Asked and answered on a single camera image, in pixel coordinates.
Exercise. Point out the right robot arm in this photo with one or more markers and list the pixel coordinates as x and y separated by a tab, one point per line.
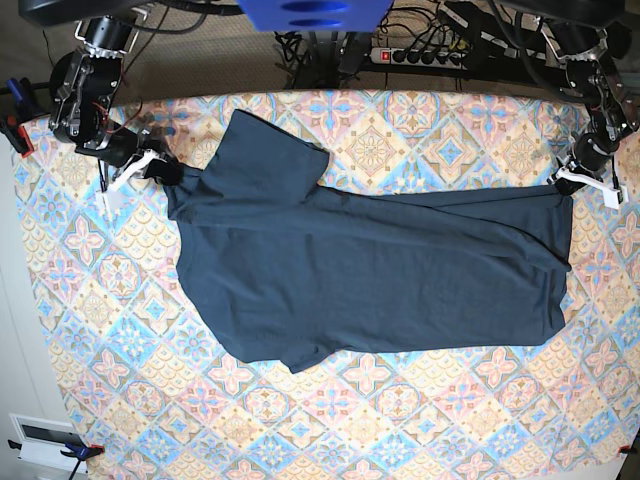
84	82

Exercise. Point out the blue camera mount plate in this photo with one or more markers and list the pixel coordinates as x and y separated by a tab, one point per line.
315	15

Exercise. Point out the red clamp lower right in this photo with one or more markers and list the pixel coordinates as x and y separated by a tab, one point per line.
628	450

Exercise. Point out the blue clamp lower left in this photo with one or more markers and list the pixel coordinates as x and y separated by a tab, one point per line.
75	451

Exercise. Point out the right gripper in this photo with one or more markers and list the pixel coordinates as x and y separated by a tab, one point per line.
125	144

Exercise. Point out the white power strip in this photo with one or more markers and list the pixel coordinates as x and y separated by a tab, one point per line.
436	57

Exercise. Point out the dark navy t-shirt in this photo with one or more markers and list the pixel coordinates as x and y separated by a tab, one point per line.
281	268

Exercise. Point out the blue clamp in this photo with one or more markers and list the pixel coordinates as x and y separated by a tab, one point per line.
75	451
22	91

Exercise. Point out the red black clamp upper left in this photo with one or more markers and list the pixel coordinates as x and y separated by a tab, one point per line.
16	135

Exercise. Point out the blue clamp upper left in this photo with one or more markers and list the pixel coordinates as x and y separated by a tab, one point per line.
22	91

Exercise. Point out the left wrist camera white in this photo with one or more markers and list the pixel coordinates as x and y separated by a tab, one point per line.
614	193

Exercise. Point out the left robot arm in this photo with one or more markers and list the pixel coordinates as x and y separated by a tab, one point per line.
585	38

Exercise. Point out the white wall outlet box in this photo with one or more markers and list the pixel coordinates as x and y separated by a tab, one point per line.
46	431

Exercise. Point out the patterned colourful tablecloth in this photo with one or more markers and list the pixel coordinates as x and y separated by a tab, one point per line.
141	376

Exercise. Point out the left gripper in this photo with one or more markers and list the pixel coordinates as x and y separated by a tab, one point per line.
590	155

